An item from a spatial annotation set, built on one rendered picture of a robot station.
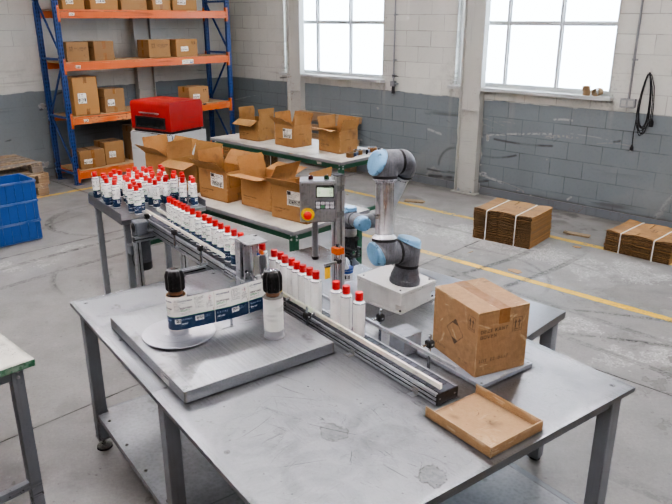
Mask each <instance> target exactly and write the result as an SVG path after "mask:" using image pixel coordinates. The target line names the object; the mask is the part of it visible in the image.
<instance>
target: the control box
mask: <svg viewBox="0 0 672 504"><path fill-rule="evenodd" d="M313 179H314V180H313V181H308V177H300V181H299V188H300V222H336V221H337V183H336V181H335V180H331V177H329V180H328V181H325V180H324V177H313ZM316 185H334V198H316ZM315 201H335V209H315ZM306 211H309V212H311V214H312V218H311V219H310V220H306V219H304V217H303V215H304V213H305V212H306Z"/></svg>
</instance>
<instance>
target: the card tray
mask: <svg viewBox="0 0 672 504"><path fill-rule="evenodd" d="M425 416H426V417H428V418H429V419H431V420H432V421H434V422H435V423H437V424H438V425H440V426H441V427H443V428H444V429H446V430H448V431H449V432H451V433H452V434H454V435H455V436H457V437H458V438H460V439H461V440H463V441H464V442H466V443H467V444H469V445H471V446H472V447H474V448H475V449H477V450H478V451H480V452H481V453H483V454H484V455H486V456H487V457H489V458H492V457H494V456H496V455H498V454H499V453H501V452H503V451H505V450H507V449H509V448H511V447H512V446H514V445H516V444H518V443H520V442H522V441H523V440H525V439H527V438H529V437H531V436H533V435H535V434H536V433H538V432H540V431H542V427H543V420H542V419H540V418H538V417H536V416H534V415H533V414H531V413H529V412H527V411H525V410H524V409H522V408H520V407H518V406H516V405H515V404H513V403H511V402H509V401H507V400H505V399H504V398H502V397H500V396H498V395H496V394H495V393H493V392H491V391H489V390H487V389H486V388H484V387H482V386H480V385H478V384H476V391H475V393H473V394H471V395H469V396H466V397H464V398H462V399H460V400H457V401H455V402H453V403H451V404H449V405H446V406H444V407H442V408H440V409H438V410H435V411H434V410H432V409H431V408H429V407H427V406H426V409H425Z"/></svg>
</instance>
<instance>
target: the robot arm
mask: <svg viewBox="0 0 672 504"><path fill-rule="evenodd" d="M367 168H368V170H369V171H368V172H369V174H370V175H372V176H373V180H374V181H375V182H376V205H375V213H370V214H359V213H357V207H356V206H354V205H346V206H345V211H344V216H345V257H347V258H348V259H349V261H350V265H352V266H353V271H354V266H355V265H360V263H359V262H358V261H357V260H356V258H359V257H361V247H359V246H357V240H359V237H357V230H359V231H367V230H369V229H370V228H375V234H374V235H373V236H372V242H370V243H368V245H367V255H368V258H369V260H370V262H371V263H372V264H373V265H375V266H385V265H393V264H394V267H393V269H392V272H391V274H390V276H389V281H390V282H391V283H392V284H394V285H396V286H400V287H406V288H411V287H417V286H419V285H420V277H419V270H418V267H419V259H420V251H421V240H420V239H418V238H417V237H414V236H411V235H405V234H400V235H398V237H396V236H395V235H394V209H395V207H396V205H397V203H398V201H399V199H400V197H401V195H402V193H403V191H404V189H405V187H406V185H407V183H408V181H409V180H411V179H412V178H413V176H414V173H415V170H416V161H415V158H414V156H413V155H412V154H411V153H410V152H409V151H408V150H405V149H381V150H375V151H373V152H372V153H371V155H370V156H369V159H368V164H367ZM397 238H398V239H397ZM347 258H345V270H348V269H349V266H348V264H347Z"/></svg>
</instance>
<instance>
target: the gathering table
mask: <svg viewBox="0 0 672 504"><path fill-rule="evenodd" d="M100 193H101V199H97V198H95V197H94V195H93V192H88V193H87V194H88V202H89V204H91V205H92V206H94V210H95V218H96V227H97V235H98V243H99V251H100V259H101V267H102V275H103V284H104V292H105V294H109V293H111V288H110V280H109V271H108V263H107V255H106V246H105V238H104V229H103V221H102V213H101V212H103V213H104V214H106V215H107V216H108V217H110V218H111V219H113V220H114V221H116V222H117V223H119V224H120V225H123V231H124V240H125V250H126V259H127V268H128V277H129V286H130V288H135V287H137V284H136V274H135V266H134V264H133V261H132V256H131V254H129V253H128V249H127V244H129V243H132V236H131V227H130V224H131V221H132V220H136V219H142V218H143V217H144V214H146V212H142V213H143V214H142V215H135V213H129V210H128V205H126V203H124V200H123V198H121V202H122V203H121V208H119V209H114V208H113V206H111V207H110V206H108V205H106V204H104V201H102V192H101V191H100ZM187 197H188V205H190V208H195V212H196V211H201V212H202V211H206V200H205V199H203V198H201V197H199V196H198V206H191V204H189V194H188V191H187ZM145 208H146V209H147V210H149V211H151V212H153V213H155V214H156V215H161V216H162V217H164V218H166V219H167V216H165V215H164V214H162V213H160V212H158V211H157V209H154V208H153V207H150V206H148V204H145ZM164 245H165V257H166V268H167V269H168V268H172V267H173V265H172V254H171V246H170V245H168V244H167V243H165V242H164Z"/></svg>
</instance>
